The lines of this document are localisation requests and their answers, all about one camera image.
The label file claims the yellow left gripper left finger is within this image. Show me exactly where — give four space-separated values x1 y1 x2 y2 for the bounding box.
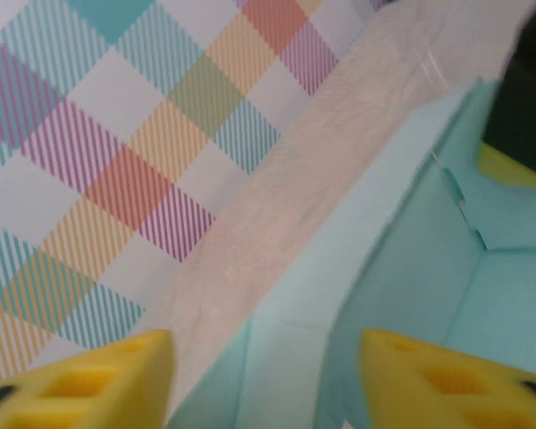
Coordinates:
0 329 175 429

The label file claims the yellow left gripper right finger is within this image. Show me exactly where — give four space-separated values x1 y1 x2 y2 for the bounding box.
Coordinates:
360 329 536 429

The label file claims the light blue paper box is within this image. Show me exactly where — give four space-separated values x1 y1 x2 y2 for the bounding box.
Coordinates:
167 75 536 429

